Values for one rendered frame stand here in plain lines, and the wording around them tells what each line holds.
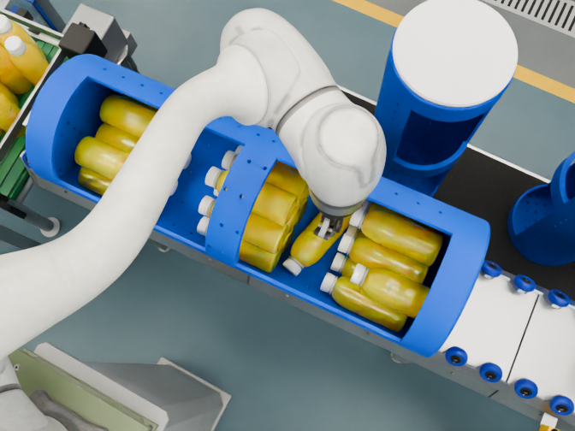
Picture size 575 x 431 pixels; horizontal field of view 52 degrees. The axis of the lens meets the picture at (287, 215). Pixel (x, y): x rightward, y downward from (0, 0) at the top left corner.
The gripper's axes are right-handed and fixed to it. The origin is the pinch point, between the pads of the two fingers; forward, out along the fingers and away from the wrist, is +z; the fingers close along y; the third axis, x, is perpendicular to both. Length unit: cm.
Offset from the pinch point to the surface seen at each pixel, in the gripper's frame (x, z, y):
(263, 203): 13.6, 3.2, -1.5
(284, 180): 12.7, 6.6, 5.2
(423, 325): -21.6, 0.6, -10.1
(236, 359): 20, 120, -34
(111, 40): 79, 38, 31
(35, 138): 58, 0, -9
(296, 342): 2, 120, -19
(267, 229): 11.5, 7.1, -5.0
